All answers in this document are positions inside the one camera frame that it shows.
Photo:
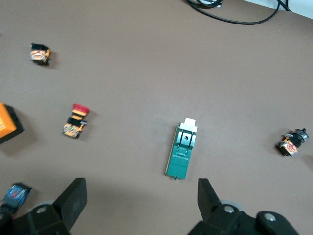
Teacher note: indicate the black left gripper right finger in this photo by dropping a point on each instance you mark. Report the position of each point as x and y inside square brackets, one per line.
[220, 220]

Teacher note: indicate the red button black blue block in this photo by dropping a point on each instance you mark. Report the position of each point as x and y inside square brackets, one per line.
[15, 195]

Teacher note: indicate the black selector switch orange block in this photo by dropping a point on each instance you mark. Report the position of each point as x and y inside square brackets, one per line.
[289, 147]

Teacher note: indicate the orange button box with hole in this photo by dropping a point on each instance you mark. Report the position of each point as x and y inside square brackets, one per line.
[6, 122]

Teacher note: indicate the red mushroom button orange block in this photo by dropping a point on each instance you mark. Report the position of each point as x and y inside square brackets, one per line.
[73, 124]

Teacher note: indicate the orange black contact block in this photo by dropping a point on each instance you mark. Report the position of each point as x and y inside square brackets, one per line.
[39, 55]

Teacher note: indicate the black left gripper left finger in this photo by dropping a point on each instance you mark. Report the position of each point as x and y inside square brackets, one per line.
[66, 210]

